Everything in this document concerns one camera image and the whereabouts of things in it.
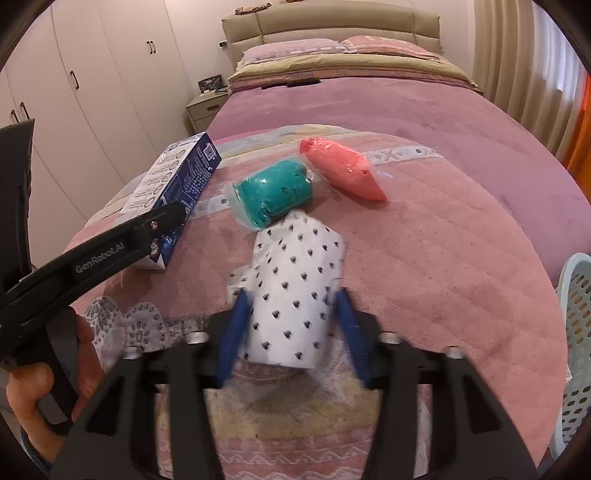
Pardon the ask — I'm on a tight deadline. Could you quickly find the white wardrobe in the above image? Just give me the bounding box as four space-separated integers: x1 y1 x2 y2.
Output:
0 0 232 232

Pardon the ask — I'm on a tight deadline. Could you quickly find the orange curtain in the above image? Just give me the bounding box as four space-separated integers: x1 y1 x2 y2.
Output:
566 106 591 185

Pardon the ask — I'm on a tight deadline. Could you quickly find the beige nightstand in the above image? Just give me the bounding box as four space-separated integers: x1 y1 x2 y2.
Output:
186 90 229 134

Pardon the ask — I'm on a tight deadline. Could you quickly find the pink purple pillow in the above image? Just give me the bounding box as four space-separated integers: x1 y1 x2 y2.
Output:
242 39 349 65

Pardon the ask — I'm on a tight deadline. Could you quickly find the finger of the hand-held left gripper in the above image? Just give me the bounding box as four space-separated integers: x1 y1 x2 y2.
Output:
0 202 185 324
0 119 36 296

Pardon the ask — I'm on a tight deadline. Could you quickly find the blue white long box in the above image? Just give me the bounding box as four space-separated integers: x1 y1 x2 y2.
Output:
117 132 222 271

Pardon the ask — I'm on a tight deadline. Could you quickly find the pink wrapped packet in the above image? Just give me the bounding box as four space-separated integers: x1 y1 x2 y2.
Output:
299 137 393 202

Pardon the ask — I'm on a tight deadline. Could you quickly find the beige padded headboard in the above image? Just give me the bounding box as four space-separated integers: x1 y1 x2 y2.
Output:
222 6 441 51

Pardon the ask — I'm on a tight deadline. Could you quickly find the purple bedspread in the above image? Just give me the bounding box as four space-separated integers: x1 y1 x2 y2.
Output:
203 76 591 287

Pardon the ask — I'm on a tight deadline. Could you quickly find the white heart-print paper wrapper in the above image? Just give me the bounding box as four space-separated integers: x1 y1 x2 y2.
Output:
226 210 347 370

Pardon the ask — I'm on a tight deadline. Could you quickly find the teal wrapped packet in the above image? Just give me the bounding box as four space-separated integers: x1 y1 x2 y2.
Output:
224 156 315 232

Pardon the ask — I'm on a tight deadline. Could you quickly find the teal plastic laundry basket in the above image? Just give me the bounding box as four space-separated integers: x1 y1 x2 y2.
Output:
549 253 591 457

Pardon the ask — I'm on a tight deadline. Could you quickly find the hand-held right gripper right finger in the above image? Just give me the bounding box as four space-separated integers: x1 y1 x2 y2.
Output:
335 288 539 480

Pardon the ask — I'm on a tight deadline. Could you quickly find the beige curtain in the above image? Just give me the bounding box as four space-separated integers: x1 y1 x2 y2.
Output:
471 0 591 144

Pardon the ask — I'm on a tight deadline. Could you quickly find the person's left hand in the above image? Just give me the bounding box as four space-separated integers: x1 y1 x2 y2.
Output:
4 316 112 462

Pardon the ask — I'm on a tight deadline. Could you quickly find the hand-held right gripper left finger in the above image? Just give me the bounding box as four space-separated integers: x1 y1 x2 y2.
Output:
48 291 252 480

